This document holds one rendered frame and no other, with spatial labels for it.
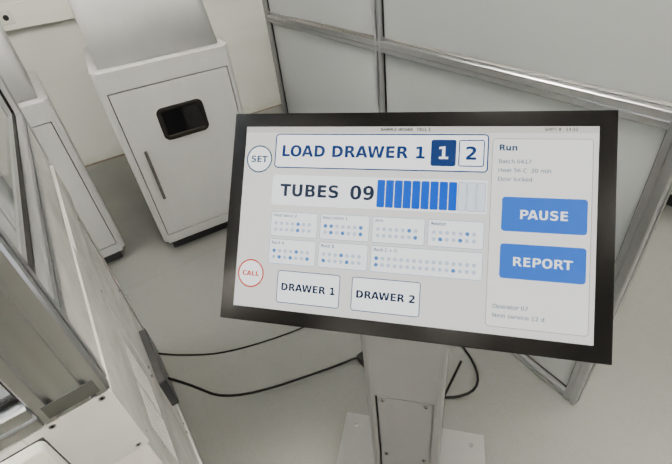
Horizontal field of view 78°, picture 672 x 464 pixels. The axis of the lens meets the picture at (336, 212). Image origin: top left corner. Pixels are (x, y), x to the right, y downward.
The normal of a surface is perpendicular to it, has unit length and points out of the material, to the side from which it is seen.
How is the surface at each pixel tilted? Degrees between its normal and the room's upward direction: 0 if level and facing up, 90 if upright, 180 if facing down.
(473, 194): 50
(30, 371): 90
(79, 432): 90
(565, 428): 0
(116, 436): 90
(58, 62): 90
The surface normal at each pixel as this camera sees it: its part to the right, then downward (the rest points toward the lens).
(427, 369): -0.22, 0.58
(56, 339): 0.58, 0.43
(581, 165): -0.24, -0.07
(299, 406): -0.11, -0.81
